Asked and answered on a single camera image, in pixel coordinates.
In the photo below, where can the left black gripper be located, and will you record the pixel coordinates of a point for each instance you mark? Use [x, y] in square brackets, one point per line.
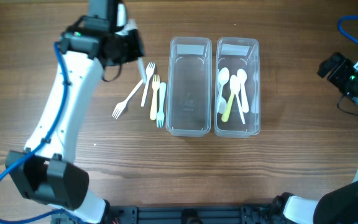
[136, 43]

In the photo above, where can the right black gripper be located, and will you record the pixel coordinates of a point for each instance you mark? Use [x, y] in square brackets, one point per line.
[327, 67]

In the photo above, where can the white fork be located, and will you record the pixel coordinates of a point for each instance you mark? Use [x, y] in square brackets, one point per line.
[149, 71]
[141, 68]

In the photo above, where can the white fork crossing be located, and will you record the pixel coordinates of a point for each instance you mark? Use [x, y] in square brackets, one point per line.
[120, 107]

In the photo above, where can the clear white spoon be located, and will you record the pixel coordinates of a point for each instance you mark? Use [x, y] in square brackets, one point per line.
[223, 78]

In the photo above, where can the yellow plastic spoon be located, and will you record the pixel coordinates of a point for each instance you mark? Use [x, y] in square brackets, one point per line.
[227, 112]

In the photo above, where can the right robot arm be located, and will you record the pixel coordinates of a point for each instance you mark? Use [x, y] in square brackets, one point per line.
[338, 205]

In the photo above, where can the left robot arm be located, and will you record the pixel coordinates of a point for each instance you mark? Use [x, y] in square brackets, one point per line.
[45, 171]

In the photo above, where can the left clear plastic container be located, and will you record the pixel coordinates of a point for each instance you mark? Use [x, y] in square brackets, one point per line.
[189, 91]

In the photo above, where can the clear plastic container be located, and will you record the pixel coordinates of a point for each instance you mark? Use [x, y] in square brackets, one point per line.
[189, 91]
[239, 53]

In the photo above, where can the right clear plastic container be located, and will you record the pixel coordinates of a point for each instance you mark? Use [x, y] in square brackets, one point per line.
[239, 53]

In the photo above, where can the yellow plastic fork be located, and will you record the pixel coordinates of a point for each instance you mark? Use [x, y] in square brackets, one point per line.
[155, 87]

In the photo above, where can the light blue plastic fork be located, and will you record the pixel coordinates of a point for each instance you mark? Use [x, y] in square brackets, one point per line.
[160, 113]

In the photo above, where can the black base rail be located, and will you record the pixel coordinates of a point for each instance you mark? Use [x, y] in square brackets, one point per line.
[185, 214]

